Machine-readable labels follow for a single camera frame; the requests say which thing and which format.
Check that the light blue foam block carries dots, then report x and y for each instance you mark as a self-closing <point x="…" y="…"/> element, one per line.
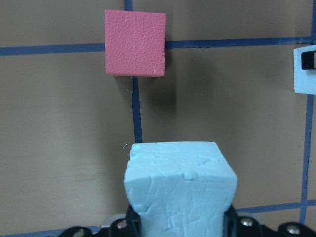
<point x="179" y="189"/>
<point x="304" y="80"/>

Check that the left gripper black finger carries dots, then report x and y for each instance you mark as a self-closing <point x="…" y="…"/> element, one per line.
<point x="308" y="60"/>

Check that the red pink foam block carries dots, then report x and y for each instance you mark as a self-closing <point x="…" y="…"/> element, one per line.
<point x="135" y="43"/>

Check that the left gripper view finger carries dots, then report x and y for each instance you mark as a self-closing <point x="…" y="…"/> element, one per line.
<point x="133" y="223"/>
<point x="230" y="222"/>

